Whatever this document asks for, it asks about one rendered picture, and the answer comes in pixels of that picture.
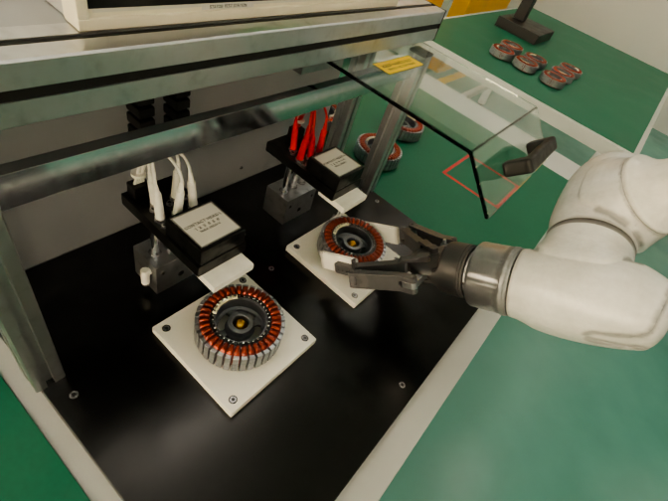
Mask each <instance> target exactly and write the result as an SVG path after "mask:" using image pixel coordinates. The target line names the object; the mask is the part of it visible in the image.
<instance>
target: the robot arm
mask: <svg viewBox="0 0 668 501"><path fill-rule="evenodd" d="M366 223H369V224H370V226H373V227H374V228H375V229H377V230H378V231H379V233H380V234H381V237H383V238H384V241H385V242H386V243H391V244H396V245H398V244H399V243H400V239H401V245H406V246H407V247H408V248H409V249H410V250H411V251H413V252H414V253H413V254H411V255H405V256H401V257H400V258H399V259H393V260H380V261H366V262H358V259H357V258H354V257H350V256H346V255H342V254H339V253H335V252H331V251H326V250H322V251H321V252H320V256H321V262H322V267H323V268H326V269H330V270H334V271H336V272H337V273H341V274H344V275H348V276H349V282H350V287H352V288H363V289H378V290H391V291H401V292H405V293H408V294H417V293H418V286H419V285H420V284H421V283H433V284H434V285H436V287H437V288H438V289H439V290H440V291H441V292H442V293H445V294H449V295H453V296H456V297H460V298H465V300H466V302H467V303H468V304H469V305H470V306H473V307H477V308H480V309H484V310H487V311H491V312H495V313H498V314H500V315H503V316H509V317H511V318H514V319H517V320H519V321H521V322H523V323H525V324H526V325H528V326H529V327H531V328H533V329H536V330H538V331H541V332H544V333H546V334H549V335H553V336H556V337H559V338H563V339H566V340H570V341H574V342H579V343H583V344H588V345H592V346H598V347H604V348H611V349H619V350H635V351H644V350H648V349H649V348H651V347H653V346H655V345H656V344H657V343H658V342H659V341H660V340H661V339H662V338H663V337H664V336H665V334H666V332H667V330H668V279H667V278H666V277H665V276H663V275H662V274H660V273H659V272H657V271H656V270H654V269H652V268H651V267H649V266H647V265H645V264H642V263H638V262H634V261H635V257H636V254H637V253H641V252H644V251H646V250H647V249H648V248H649V247H651V246H652V245H653V244H655V243H656V242H658V241H659V240H661V239H662V238H664V237H665V236H667V235H668V158H667V159H655V158H651V157H649V156H647V155H643V154H634V153H631V152H626V151H610V152H605V153H602V154H599V155H597V156H595V157H593V158H591V159H590V160H588V162H586V163H585V164H584V165H582V166H581V167H580V168H579V169H578V170H577V171H576V172H575V173H574V175H573V176H572V177H571V178H570V180H569V181H568V183H567V185H566V186H565V188H564V190H563V191H562V193H561V195H560V197H559V199H558V201H557V204H556V206H555V208H554V210H553V213H552V215H551V218H550V221H549V228H548V231H547V234H546V236H545V237H544V239H543V240H542V241H541V242H540V243H539V244H538V245H537V247H536V249H535V250H531V249H523V248H521V247H511V246H506V245H500V244H494V243H489V242H483V243H481V244H479V245H478V246H476V245H472V244H466V243H461V242H458V241H457V238H456V237H451V236H446V235H443V234H440V233H438V232H435V231H433V230H431V229H428V228H426V227H423V226H421V225H418V224H416V223H410V224H409V226H408V227H400V228H398V227H393V226H387V225H382V224H377V223H371V222H366V221H365V224H366ZM365 224H364V225H365ZM406 263H407V264H408V271H409V272H407V273H406V270H405V264H406Z"/></svg>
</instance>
